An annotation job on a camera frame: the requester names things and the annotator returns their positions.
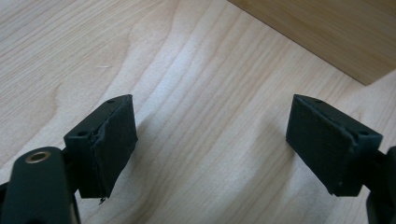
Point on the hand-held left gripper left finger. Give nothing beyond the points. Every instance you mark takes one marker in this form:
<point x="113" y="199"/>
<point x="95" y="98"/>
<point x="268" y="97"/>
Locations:
<point x="104" y="146"/>

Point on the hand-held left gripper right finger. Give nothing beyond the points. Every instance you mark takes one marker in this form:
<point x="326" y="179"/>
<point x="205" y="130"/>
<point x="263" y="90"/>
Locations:
<point x="327" y="144"/>

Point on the light brown wooden box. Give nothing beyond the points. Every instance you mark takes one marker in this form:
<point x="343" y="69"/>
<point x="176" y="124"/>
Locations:
<point x="323" y="31"/>

